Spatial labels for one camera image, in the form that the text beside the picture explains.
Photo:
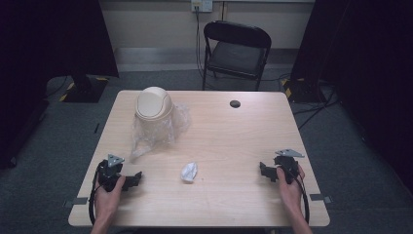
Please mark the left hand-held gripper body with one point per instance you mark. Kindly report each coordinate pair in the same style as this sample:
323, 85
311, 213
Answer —
108, 175

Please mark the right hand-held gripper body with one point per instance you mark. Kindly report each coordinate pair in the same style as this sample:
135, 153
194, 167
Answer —
287, 165

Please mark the person's right hand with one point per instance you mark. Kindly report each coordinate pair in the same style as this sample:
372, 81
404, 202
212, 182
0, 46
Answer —
290, 193

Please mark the person's left hand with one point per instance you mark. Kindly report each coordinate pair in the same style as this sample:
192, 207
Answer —
108, 200

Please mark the grey tape strip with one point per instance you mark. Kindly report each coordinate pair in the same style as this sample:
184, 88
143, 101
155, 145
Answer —
76, 201
320, 198

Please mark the crumpled white paper ball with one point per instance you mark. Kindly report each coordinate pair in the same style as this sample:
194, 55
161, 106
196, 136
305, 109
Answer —
189, 171

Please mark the clear plastic bag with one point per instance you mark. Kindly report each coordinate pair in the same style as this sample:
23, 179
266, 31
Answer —
177, 122

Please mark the beige swing-lid trash bin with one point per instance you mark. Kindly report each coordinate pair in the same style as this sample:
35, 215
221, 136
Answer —
153, 110

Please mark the black stand base, yellow stripes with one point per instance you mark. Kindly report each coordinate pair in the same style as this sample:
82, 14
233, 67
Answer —
83, 89
302, 91

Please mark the black folding chair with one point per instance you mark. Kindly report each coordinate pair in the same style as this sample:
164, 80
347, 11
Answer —
235, 53

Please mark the black curtain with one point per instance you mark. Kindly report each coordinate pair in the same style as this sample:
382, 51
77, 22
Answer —
367, 65
48, 39

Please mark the white wall socket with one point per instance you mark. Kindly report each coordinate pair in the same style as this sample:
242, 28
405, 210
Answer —
202, 5

